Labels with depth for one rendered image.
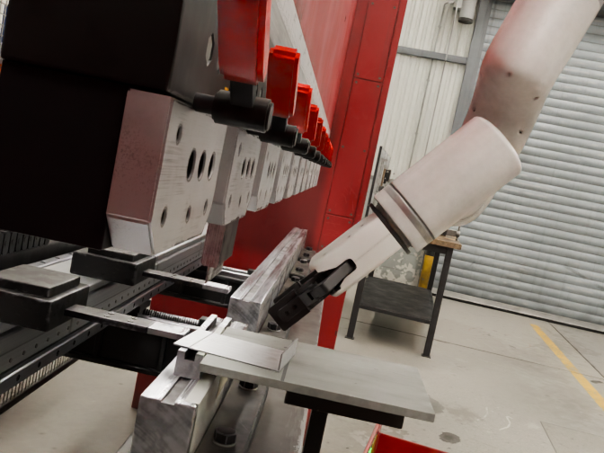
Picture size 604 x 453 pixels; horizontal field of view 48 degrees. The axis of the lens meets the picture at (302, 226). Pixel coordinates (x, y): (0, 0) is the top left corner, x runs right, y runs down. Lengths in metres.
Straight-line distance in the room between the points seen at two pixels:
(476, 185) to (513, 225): 7.71
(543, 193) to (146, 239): 8.25
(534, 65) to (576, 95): 7.85
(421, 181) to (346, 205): 2.20
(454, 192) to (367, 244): 0.11
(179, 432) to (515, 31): 0.57
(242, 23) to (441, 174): 0.49
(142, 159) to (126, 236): 0.04
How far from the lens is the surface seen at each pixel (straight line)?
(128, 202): 0.33
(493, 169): 0.78
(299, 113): 0.71
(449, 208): 0.78
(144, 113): 0.33
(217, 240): 0.78
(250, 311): 1.27
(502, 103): 0.86
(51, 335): 1.01
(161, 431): 0.75
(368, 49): 3.01
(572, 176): 8.59
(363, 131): 2.97
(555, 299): 8.66
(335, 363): 0.87
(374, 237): 0.76
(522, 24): 0.83
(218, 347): 0.83
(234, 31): 0.32
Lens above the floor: 1.23
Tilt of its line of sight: 5 degrees down
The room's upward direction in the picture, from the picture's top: 12 degrees clockwise
